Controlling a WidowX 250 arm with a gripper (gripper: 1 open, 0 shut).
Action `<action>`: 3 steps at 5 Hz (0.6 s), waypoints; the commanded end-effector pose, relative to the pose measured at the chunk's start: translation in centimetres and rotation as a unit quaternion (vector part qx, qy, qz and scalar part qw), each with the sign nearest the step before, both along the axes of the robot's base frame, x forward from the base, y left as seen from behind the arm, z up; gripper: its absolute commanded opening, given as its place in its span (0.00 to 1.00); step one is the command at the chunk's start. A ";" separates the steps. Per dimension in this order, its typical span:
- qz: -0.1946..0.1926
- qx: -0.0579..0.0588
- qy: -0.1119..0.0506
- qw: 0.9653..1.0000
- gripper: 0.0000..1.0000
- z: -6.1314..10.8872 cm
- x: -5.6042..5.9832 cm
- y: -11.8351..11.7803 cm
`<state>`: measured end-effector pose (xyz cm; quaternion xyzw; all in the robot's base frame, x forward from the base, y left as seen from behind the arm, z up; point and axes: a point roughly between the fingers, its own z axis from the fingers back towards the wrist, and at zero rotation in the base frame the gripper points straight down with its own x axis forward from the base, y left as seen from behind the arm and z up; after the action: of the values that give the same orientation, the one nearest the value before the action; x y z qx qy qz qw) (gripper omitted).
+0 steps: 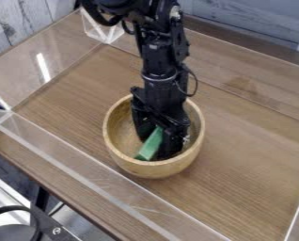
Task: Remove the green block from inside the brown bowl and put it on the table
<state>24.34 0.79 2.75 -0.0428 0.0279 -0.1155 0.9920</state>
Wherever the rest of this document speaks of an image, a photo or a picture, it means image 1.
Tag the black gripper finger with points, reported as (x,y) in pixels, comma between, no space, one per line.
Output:
(172,135)
(144,125)

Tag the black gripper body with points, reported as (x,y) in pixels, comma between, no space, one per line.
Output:
(161,96)

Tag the green rectangular block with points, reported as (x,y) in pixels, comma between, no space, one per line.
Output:
(151,146)

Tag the brown wooden bowl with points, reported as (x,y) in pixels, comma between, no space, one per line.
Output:
(123,143)

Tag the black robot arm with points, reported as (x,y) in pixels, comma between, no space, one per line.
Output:
(153,21)

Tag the black table leg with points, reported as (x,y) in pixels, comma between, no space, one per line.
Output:
(41,199)

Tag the clear acrylic corner bracket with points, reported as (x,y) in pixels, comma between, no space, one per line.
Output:
(105,34)

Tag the clear acrylic tray wall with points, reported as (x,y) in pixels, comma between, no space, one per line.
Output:
(136,202)

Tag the grey metal base plate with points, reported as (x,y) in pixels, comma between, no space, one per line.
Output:
(49,229)

